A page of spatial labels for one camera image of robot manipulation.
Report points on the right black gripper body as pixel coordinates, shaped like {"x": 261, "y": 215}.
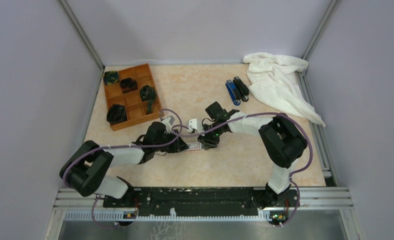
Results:
{"x": 212, "y": 138}

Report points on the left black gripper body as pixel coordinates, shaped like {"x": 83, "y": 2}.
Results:
{"x": 173, "y": 147}

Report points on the red white staple box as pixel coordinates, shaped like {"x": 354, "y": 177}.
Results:
{"x": 194, "y": 146}

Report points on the blue stapler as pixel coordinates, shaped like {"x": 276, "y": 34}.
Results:
{"x": 233, "y": 92}

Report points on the black stapler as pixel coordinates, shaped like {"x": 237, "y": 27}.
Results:
{"x": 243, "y": 89}

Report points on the orange wooden divided tray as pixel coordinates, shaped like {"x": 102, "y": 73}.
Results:
{"x": 138, "y": 111}

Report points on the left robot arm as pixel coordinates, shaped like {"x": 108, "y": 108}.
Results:
{"x": 86, "y": 171}

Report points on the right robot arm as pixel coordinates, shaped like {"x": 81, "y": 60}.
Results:
{"x": 281, "y": 136}

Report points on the dark rolled tie back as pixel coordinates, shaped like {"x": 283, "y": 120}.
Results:
{"x": 147, "y": 93}

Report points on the dark rolled tie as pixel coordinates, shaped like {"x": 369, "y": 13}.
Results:
{"x": 116, "y": 114}
{"x": 128, "y": 85}
{"x": 111, "y": 77}
{"x": 147, "y": 93}

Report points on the dark rolled tie front right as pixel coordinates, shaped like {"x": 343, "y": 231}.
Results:
{"x": 116, "y": 114}

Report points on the dark rolled tie middle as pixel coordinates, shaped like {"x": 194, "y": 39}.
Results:
{"x": 128, "y": 85}

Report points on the white towel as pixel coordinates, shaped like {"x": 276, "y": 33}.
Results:
{"x": 273, "y": 83}

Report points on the dark rolled tie front left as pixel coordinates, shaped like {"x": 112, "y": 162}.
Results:
{"x": 111, "y": 77}

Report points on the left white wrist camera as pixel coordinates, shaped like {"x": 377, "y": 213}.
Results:
{"x": 168, "y": 122}

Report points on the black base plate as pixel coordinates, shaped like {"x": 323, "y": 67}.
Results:
{"x": 202, "y": 201}

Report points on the aluminium frame rail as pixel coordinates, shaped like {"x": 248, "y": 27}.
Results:
{"x": 70, "y": 205}

